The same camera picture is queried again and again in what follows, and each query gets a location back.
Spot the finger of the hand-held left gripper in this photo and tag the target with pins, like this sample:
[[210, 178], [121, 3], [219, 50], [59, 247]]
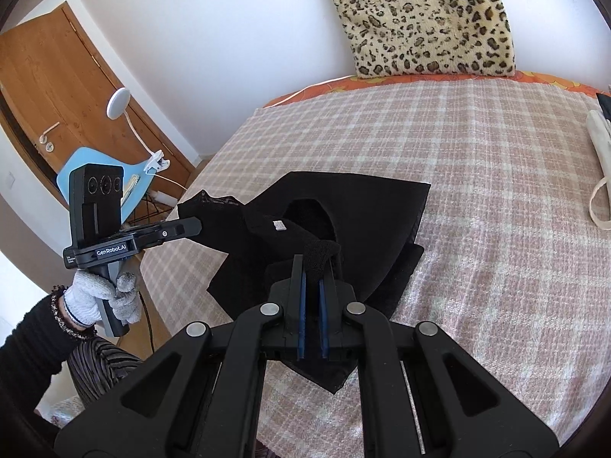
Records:
[[176, 231]]

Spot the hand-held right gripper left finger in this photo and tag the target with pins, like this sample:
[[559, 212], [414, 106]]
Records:
[[300, 305]]

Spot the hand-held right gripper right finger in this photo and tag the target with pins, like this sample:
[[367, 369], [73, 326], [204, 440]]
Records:
[[323, 315]]

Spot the black t-shirt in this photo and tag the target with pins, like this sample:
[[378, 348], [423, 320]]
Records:
[[372, 210]]

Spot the person's left forearm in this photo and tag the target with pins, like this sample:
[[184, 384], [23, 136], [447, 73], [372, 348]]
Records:
[[28, 338]]

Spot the person's left hand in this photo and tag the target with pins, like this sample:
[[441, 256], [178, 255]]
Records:
[[83, 300]]

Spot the light blue chair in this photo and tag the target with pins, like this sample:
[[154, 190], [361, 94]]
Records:
[[83, 162]]

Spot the white clip lamp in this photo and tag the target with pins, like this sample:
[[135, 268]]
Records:
[[118, 102]]

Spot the wooden door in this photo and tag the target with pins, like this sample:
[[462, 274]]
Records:
[[47, 81]]

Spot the person's striped garment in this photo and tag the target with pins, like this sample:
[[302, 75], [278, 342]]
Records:
[[102, 372]]

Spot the beige plaid blanket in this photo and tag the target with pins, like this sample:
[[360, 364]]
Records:
[[477, 200]]

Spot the leopard print cushion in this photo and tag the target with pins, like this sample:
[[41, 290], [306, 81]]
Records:
[[420, 19]]

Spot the orange bed sheet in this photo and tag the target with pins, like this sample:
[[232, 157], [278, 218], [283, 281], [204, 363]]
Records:
[[549, 78]]

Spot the white tote bag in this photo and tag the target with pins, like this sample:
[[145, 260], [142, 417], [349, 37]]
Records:
[[599, 138]]

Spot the dark folded cloth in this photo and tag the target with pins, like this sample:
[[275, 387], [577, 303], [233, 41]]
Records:
[[605, 105]]

